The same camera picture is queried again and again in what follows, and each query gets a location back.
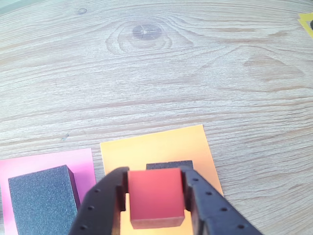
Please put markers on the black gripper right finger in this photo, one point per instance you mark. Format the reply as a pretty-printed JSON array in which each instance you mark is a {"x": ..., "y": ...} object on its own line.
[{"x": 215, "y": 210}]

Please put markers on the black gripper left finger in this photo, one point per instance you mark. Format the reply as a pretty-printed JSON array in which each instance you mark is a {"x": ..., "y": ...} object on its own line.
[{"x": 100, "y": 205}]

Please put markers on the small red cube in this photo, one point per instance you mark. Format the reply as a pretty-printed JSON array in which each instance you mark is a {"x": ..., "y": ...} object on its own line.
[{"x": 155, "y": 195}]

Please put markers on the medium black cube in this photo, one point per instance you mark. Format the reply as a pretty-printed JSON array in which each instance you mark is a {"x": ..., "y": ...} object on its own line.
[{"x": 41, "y": 200}]

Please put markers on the small black cube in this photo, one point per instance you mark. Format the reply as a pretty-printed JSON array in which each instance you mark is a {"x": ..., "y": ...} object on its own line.
[{"x": 168, "y": 165}]

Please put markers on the pink paper sheet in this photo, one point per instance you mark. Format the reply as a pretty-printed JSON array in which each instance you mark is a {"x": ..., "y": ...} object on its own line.
[{"x": 36, "y": 161}]

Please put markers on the orange paper sheet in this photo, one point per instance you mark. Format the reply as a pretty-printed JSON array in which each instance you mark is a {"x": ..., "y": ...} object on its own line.
[{"x": 159, "y": 147}]

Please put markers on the yellow tape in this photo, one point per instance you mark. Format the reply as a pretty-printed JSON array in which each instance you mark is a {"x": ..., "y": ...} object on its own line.
[{"x": 305, "y": 20}]

